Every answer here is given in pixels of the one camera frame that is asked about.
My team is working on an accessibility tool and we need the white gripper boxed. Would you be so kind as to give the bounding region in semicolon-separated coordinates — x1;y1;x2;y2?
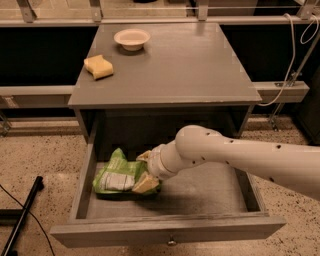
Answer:
132;146;176;194

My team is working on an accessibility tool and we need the green rice chip bag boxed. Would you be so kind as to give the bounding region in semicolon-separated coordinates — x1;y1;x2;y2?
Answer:
92;148;161;196

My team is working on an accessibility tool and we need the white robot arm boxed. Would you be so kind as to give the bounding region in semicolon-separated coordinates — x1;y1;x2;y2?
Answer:
137;125;320;201

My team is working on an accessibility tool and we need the open grey top drawer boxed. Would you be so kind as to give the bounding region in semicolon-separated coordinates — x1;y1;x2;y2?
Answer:
51;115;286;248

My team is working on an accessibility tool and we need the metal drawer knob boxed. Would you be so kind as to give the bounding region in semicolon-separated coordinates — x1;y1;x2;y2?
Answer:
167;238;177;246

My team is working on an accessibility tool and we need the grey cabinet counter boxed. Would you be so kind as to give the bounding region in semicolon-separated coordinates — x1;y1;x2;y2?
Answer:
69;23;261;137

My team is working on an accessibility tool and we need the yellow sponge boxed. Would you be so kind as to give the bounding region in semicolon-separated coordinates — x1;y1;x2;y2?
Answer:
84;55;114;80

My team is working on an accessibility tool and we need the white paper bowl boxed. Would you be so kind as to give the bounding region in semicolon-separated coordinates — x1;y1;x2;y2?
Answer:
114;29;151;52

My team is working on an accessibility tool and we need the black stand leg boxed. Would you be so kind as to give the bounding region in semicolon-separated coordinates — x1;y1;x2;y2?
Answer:
1;176;44;256

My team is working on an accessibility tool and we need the thin black cable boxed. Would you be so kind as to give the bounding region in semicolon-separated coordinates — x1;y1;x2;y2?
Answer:
0;184;56;256

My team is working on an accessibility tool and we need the metal railing frame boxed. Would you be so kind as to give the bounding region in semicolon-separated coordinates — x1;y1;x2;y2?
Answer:
0;0;320;138

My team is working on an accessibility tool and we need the white cable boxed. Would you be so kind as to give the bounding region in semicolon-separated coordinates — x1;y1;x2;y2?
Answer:
256;13;320;108

